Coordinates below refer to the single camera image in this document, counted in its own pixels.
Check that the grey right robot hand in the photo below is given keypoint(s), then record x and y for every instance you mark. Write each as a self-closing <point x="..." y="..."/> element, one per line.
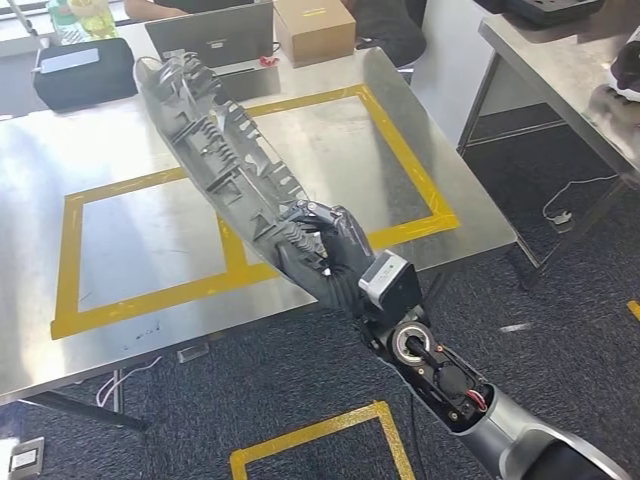
<point x="345" y="265"/>

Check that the silver plastic wheel hubcap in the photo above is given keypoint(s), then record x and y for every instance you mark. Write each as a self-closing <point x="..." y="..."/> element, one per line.
<point x="210" y="132"/>

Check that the person's forearm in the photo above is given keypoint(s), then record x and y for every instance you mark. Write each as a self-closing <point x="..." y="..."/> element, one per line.
<point x="150" y="9"/>

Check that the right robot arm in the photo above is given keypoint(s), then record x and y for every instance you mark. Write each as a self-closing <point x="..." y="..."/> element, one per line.
<point x="500" y="424"/>

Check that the steel workbench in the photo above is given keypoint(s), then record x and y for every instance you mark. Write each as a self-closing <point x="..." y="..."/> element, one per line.
<point x="150" y="238"/>

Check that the yellow floor tape square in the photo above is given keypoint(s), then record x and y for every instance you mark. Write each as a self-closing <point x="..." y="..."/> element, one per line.
<point x="310" y="432"/>
<point x="635" y="310"/>

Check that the white cabinet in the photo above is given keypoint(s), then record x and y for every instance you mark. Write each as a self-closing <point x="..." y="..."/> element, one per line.
<point x="450" y="86"/>

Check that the small red object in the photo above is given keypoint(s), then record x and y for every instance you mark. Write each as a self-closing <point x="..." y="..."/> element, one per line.
<point x="269" y="61"/>

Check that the cardboard box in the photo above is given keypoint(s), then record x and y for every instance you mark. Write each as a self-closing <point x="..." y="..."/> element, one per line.
<point x="315" y="33"/>

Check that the floor outlet with white plug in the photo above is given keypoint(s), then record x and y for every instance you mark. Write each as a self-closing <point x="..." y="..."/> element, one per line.
<point x="561" y="220"/>

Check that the grey laptop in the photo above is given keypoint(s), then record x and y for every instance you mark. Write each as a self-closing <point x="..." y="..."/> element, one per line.
<point x="210" y="36"/>

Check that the steel table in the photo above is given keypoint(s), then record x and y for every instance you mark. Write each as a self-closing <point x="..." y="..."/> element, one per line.
<point x="550" y="53"/>

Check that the black tray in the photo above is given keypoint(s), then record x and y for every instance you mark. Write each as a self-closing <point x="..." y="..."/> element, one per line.
<point x="550" y="10"/>

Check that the black case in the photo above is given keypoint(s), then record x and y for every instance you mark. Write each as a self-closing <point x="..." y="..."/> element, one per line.
<point x="84" y="89"/>

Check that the white phone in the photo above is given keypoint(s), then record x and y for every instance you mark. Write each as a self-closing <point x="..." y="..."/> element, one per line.
<point x="70" y="61"/>

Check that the black and white sneaker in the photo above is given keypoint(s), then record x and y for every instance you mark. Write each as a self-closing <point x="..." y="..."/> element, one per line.
<point x="627" y="73"/>

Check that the green labelled container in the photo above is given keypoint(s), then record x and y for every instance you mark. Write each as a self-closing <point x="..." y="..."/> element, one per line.
<point x="80" y="23"/>

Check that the steel floor outlet box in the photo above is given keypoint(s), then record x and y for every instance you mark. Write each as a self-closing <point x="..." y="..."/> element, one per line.
<point x="25" y="458"/>

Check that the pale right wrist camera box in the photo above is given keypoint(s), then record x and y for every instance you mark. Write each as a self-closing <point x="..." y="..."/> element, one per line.
<point x="383" y="278"/>

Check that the yellow workbench tape frame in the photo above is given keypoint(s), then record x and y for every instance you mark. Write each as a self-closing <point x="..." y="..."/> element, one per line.
<point x="67" y="265"/>

